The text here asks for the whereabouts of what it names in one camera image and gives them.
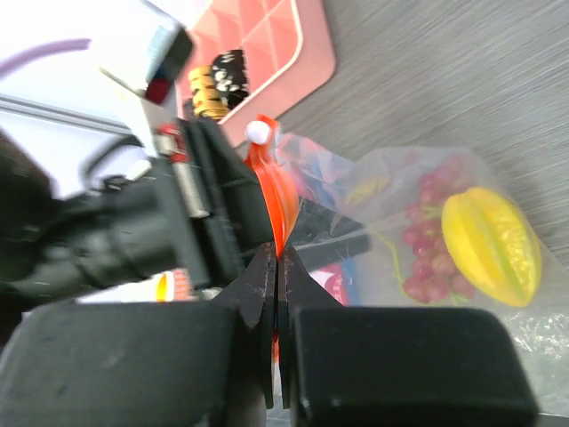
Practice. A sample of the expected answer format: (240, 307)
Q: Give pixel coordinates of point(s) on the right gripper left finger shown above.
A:
(146, 363)

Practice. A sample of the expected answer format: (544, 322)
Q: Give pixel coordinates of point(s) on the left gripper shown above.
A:
(54, 249)

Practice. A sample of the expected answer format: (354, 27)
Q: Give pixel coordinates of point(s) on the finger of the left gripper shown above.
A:
(322, 237)

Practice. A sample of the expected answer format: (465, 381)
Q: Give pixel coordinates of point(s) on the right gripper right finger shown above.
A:
(365, 366)

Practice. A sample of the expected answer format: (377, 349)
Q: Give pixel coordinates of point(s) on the purple fake grape bunch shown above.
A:
(432, 277)

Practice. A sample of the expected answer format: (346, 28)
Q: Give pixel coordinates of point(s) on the clear zip top bag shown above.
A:
(375, 191)

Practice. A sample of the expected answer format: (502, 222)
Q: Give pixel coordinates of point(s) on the yellow fake star fruit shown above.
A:
(492, 245)

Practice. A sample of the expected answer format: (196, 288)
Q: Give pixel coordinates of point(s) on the yellow patterned rolled item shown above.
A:
(205, 98)

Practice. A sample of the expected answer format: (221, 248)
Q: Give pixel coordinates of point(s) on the black floral rolled item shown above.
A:
(229, 74)

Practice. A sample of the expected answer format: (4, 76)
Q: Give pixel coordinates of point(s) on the pink divided plastic tray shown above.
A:
(287, 48)

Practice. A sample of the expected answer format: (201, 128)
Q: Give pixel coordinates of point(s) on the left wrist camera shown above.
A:
(142, 69)

